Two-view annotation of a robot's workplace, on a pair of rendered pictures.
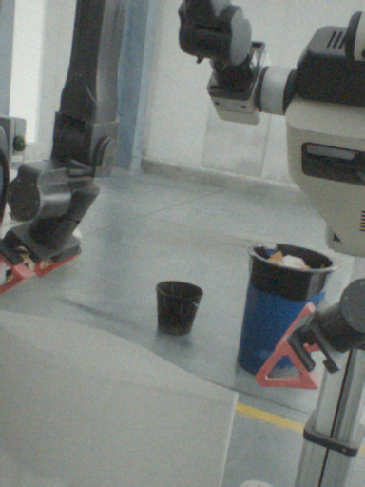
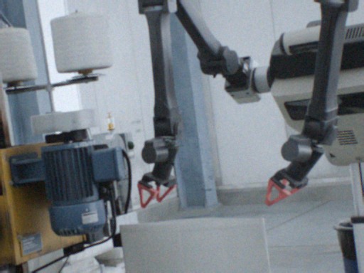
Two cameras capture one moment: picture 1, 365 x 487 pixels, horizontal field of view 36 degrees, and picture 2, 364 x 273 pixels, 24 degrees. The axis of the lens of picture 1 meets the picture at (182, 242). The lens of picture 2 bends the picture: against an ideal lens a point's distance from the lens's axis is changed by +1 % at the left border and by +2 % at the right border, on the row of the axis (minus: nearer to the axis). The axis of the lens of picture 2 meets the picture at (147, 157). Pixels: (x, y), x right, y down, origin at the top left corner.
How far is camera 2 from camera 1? 1.70 m
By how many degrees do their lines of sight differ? 15
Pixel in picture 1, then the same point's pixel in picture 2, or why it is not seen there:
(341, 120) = (300, 84)
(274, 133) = not seen: outside the picture
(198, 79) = not seen: hidden behind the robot
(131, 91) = (185, 116)
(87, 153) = (170, 130)
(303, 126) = (280, 94)
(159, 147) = (234, 171)
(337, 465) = not seen: outside the picture
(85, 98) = (164, 107)
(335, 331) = (291, 171)
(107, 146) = (178, 125)
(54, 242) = (164, 175)
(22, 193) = (148, 152)
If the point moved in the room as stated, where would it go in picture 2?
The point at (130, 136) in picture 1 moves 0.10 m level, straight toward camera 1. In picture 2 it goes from (197, 167) to (197, 167)
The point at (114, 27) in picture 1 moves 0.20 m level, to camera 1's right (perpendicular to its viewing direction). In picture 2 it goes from (169, 75) to (238, 65)
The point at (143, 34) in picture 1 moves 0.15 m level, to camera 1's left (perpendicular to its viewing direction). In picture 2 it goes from (183, 49) to (173, 50)
